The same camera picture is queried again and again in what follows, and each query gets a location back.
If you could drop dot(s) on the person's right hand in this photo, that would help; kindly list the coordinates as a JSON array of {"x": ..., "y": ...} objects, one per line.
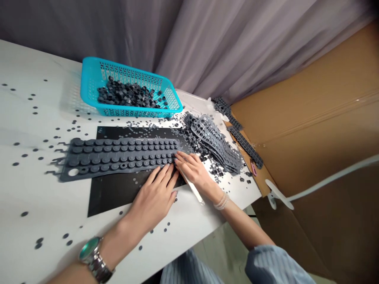
[{"x": 198, "y": 174}]

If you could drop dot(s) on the large cardboard box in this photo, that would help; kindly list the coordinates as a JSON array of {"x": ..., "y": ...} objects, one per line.
[{"x": 319, "y": 118}]

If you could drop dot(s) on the small pink object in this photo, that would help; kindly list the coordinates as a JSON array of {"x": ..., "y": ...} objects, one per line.
[{"x": 253, "y": 167}]

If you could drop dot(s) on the turquoise plastic basket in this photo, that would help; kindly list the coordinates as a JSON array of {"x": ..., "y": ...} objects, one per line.
[{"x": 94, "y": 77}]

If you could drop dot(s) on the black work mat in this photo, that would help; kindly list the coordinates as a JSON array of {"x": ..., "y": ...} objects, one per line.
[{"x": 118, "y": 192}]

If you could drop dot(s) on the grey rubber strip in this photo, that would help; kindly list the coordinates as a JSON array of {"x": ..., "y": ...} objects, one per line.
[
  {"x": 247, "y": 146},
  {"x": 226, "y": 110}
]

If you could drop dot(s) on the person's body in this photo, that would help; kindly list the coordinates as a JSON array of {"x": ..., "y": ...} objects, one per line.
[{"x": 186, "y": 270}]

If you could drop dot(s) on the scattered grey rubber discs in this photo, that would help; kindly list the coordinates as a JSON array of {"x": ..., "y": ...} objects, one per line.
[{"x": 24, "y": 213}]

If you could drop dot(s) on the grey curtain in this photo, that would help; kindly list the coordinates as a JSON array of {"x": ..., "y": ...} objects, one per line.
[{"x": 222, "y": 44}]

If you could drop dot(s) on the grey rubber button sheet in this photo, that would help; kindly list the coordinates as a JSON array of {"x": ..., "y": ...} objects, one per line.
[{"x": 118, "y": 158}]

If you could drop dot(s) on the white clamp lamp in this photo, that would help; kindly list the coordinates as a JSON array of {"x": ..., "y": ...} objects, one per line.
[{"x": 274, "y": 190}]

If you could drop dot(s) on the stack of perforated rubber sheets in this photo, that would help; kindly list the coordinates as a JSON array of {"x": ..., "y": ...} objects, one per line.
[{"x": 217, "y": 145}]

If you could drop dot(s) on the person's left hand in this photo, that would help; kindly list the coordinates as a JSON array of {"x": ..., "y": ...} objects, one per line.
[{"x": 154, "y": 201}]

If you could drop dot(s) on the pile of grey rubber caps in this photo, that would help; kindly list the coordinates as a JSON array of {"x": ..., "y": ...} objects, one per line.
[{"x": 127, "y": 96}]

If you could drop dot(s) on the person's right fingers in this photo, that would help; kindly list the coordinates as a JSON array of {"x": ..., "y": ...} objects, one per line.
[{"x": 184, "y": 159}]

